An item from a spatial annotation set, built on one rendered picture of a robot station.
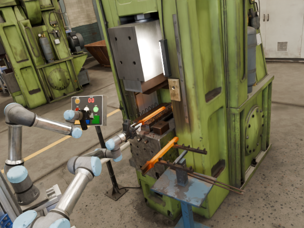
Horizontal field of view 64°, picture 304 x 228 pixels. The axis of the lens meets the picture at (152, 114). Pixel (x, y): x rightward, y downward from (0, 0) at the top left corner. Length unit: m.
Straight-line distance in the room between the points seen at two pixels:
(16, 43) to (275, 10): 6.01
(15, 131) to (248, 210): 2.08
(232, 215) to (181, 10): 1.83
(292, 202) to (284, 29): 4.82
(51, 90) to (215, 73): 5.15
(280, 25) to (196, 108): 5.22
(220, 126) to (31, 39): 5.09
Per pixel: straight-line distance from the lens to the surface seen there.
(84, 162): 1.55
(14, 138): 1.88
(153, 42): 1.88
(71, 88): 6.81
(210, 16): 1.98
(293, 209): 2.68
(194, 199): 1.75
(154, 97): 2.40
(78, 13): 10.90
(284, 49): 6.90
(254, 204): 2.65
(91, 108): 2.32
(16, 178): 1.82
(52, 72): 6.58
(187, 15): 1.65
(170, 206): 2.38
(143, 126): 2.06
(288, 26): 6.79
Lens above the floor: 1.90
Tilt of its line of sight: 25 degrees down
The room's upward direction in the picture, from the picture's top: 10 degrees counter-clockwise
